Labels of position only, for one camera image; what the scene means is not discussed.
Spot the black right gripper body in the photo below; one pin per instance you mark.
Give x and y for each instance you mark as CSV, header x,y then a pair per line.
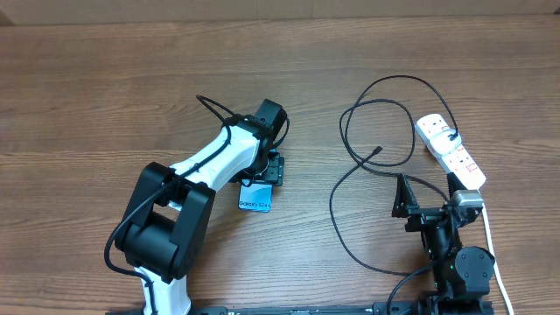
x,y
420,217

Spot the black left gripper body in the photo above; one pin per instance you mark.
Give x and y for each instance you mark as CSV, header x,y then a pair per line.
x,y
272,172

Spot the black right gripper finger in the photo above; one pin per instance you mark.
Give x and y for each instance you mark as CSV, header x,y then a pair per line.
x,y
454,183
405,203

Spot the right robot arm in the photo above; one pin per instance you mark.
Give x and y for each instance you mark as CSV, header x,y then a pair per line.
x,y
461,274

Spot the white power strip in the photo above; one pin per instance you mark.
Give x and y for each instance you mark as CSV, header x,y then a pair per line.
x,y
459,161

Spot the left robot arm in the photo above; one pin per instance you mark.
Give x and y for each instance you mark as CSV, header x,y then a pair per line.
x,y
165,222

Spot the cardboard backdrop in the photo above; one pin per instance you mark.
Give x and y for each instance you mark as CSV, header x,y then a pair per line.
x,y
85,12

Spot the white charger plug adapter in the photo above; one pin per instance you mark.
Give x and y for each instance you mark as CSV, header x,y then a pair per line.
x,y
444,143

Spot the blue Galaxy smartphone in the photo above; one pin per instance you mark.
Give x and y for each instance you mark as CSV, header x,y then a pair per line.
x,y
255,197

